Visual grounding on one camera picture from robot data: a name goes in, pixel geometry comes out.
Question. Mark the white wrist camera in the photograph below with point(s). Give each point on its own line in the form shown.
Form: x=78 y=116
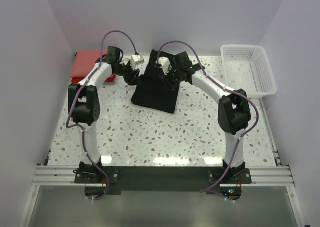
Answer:
x=136 y=60
x=164 y=64

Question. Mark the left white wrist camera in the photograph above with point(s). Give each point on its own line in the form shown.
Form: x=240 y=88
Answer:
x=136 y=60

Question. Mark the white plastic basket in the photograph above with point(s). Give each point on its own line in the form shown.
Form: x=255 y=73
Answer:
x=248 y=67

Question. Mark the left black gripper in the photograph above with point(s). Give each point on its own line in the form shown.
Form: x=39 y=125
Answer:
x=131 y=76

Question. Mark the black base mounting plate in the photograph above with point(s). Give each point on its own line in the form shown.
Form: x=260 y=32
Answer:
x=114 y=180

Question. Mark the red folded t shirt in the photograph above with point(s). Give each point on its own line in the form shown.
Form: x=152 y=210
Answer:
x=109 y=81

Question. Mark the aluminium rail frame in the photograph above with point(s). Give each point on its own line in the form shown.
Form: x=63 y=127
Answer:
x=62 y=175

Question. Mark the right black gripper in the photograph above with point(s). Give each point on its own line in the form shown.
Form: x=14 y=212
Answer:
x=170 y=75

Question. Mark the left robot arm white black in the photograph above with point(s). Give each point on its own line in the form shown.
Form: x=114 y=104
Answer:
x=84 y=107

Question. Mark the black t shirt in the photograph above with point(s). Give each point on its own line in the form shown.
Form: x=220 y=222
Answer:
x=155 y=90

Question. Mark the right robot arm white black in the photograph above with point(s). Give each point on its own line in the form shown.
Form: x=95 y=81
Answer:
x=233 y=113

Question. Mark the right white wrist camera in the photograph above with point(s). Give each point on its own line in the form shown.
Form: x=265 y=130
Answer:
x=164 y=64

